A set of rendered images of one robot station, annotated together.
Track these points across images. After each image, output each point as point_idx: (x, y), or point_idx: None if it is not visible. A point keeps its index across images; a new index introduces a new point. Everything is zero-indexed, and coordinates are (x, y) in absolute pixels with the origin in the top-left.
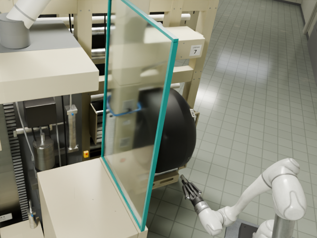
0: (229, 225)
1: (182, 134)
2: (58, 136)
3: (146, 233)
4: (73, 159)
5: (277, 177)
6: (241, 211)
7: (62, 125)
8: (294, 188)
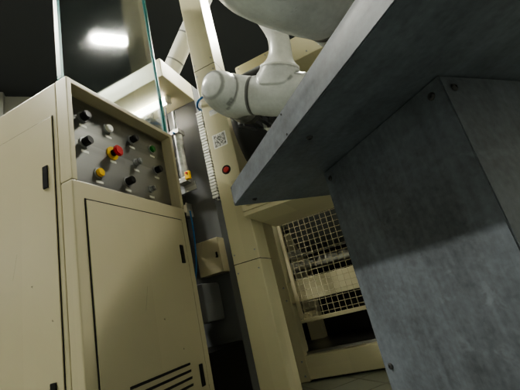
0: (270, 80)
1: (256, 72)
2: None
3: (65, 83)
4: (208, 217)
5: None
6: (271, 29)
7: (189, 169)
8: None
